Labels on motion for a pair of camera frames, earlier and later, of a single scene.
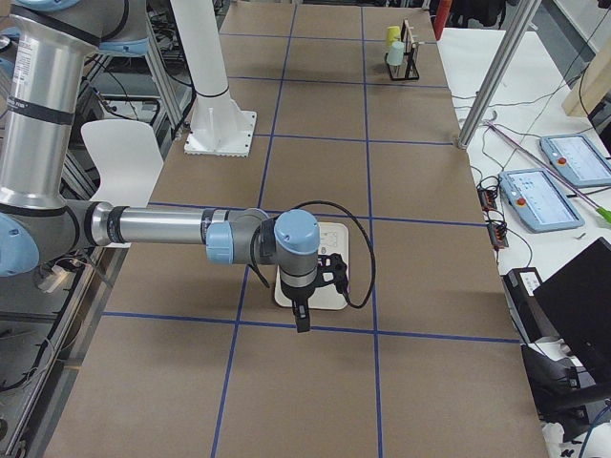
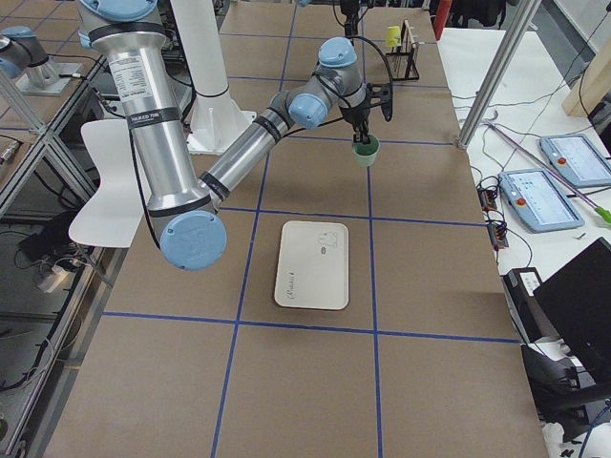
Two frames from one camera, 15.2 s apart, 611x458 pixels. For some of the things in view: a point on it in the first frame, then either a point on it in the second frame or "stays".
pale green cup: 395,55 -> 367,154
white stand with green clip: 604,213 stays
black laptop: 577,303 stays
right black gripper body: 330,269 -> 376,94
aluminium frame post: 507,52 stays
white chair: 129,163 stays
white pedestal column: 219,125 stays
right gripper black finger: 302,314 -> 361,133
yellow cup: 392,31 stays
